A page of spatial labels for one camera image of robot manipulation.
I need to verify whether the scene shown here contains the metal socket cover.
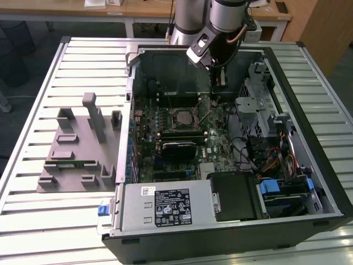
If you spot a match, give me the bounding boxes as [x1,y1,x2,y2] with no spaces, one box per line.
[194,96,215,124]

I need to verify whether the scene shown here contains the CPU socket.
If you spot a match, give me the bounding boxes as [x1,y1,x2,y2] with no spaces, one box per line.
[170,107,201,133]

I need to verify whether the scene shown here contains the silver metal disk bay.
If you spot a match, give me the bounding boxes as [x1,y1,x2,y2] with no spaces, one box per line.
[234,62,279,139]

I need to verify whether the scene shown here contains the grey plastic bay latch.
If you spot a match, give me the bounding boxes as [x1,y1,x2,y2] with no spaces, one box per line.
[269,114,293,130]

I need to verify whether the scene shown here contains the green motherboard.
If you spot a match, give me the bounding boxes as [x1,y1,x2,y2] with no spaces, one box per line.
[129,93,238,183]

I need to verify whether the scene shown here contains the black graphics card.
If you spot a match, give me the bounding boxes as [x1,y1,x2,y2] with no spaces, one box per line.
[161,141,198,163]

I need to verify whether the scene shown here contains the wooden cabinet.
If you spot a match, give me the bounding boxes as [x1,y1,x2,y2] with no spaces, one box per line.
[282,0,353,76]

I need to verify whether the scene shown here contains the silver chipset heatsink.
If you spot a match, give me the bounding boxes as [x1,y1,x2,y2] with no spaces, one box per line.
[199,162,216,175]

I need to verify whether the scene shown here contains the black expansion slot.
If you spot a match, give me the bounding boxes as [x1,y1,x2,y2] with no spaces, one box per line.
[153,171,191,179]

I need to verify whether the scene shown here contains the plain white box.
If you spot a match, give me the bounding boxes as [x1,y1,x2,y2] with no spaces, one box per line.
[84,0,107,11]

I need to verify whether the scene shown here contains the hard disk in blue carrier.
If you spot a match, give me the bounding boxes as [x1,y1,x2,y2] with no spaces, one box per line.
[256,178,315,219]

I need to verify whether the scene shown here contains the black plastic shroud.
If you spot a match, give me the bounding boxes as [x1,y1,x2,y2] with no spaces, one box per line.
[206,171,261,223]

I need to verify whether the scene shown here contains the grey parts rack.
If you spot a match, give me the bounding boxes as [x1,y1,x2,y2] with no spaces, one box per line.
[36,92,124,193]

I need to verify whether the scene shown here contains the wooden desk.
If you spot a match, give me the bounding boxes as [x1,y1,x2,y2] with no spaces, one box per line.
[0,0,293,42]

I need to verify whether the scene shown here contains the green RAM stick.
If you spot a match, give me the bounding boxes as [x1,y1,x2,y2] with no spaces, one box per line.
[45,160,98,169]

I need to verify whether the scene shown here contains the silver power supply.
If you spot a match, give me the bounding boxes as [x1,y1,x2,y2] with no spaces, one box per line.
[110,181,216,239]

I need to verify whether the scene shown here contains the black PC case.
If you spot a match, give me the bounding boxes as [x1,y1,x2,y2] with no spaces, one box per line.
[97,44,349,265]

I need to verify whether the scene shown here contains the black office chair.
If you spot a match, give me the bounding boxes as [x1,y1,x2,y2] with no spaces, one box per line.
[0,20,36,87]

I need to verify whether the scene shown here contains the white furniture foot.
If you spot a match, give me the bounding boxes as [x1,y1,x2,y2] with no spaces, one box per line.
[0,91,12,113]

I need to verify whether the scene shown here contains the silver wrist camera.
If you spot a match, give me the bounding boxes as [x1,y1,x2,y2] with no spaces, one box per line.
[186,26,217,70]

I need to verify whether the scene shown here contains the black cable with copper sleeve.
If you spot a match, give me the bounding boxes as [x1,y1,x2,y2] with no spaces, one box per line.
[225,23,247,45]

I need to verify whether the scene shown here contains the yellow orange power wires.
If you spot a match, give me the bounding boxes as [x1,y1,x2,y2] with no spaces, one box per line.
[258,154,281,177]

